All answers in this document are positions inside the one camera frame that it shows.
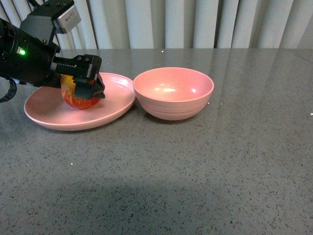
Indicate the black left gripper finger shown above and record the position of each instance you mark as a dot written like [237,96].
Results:
[88,88]

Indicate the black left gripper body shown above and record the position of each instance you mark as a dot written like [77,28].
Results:
[28,54]

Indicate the red yellow apple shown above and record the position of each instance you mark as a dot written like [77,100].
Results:
[67,89]

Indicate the pink bowl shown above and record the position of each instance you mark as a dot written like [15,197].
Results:
[173,93]

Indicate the pink shallow plate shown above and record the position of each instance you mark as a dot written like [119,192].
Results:
[47,107]

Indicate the grey pleated curtain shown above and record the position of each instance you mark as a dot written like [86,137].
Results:
[118,24]

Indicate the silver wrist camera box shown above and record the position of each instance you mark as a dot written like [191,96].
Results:
[66,16]

